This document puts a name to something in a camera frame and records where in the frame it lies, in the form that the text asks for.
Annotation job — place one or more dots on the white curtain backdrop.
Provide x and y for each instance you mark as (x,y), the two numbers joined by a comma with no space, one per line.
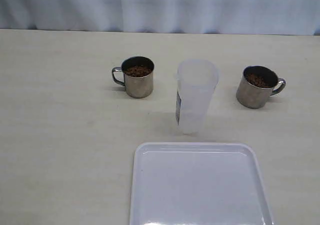
(272,17)

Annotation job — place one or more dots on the steel mug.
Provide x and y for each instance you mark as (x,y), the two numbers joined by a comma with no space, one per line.
(257,85)
(136,75)

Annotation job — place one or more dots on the clear plastic tall container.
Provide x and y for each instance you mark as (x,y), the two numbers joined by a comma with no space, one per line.
(196,82)

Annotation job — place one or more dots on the white plastic tray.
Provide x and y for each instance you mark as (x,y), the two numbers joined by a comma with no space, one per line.
(197,183)

